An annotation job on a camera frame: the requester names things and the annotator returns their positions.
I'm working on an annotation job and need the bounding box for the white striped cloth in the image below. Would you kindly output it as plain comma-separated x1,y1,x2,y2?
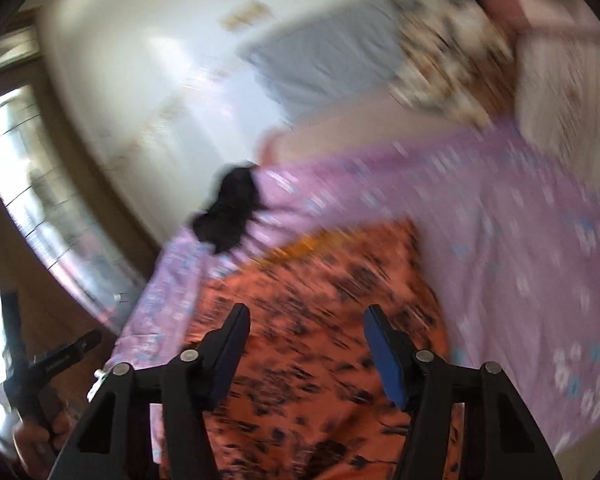
512,22,600,171

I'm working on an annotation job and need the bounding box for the pink mattress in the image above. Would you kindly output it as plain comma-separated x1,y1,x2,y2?
257,107,506,167

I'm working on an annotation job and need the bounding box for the pink pillow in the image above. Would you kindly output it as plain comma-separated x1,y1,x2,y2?
480,0,537,36

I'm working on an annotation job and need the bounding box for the purple floral bedsheet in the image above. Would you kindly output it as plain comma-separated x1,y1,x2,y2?
102,125,600,461

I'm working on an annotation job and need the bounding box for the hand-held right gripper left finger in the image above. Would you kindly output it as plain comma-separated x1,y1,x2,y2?
55,303,252,480

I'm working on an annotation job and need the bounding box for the brown white patterned blanket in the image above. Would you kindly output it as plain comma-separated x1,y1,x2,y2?
390,0,520,126

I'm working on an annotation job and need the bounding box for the black cloth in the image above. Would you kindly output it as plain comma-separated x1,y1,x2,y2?
190,162,266,253

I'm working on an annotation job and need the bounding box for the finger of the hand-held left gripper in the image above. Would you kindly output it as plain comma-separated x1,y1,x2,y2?
34,330,103,368
0,291,27,367

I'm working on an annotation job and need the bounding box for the orange floral cloth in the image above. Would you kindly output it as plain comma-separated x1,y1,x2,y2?
152,217,466,480

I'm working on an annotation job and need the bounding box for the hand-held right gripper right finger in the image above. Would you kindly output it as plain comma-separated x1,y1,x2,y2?
363,305,563,480

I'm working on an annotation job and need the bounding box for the grey-blue pillow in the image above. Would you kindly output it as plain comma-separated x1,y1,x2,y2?
237,0,426,123

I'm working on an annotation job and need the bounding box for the wooden door with glass panels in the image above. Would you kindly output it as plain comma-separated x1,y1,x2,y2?
0,7,156,333

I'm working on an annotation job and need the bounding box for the person's left hand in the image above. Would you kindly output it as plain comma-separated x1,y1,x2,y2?
11,402,77,478

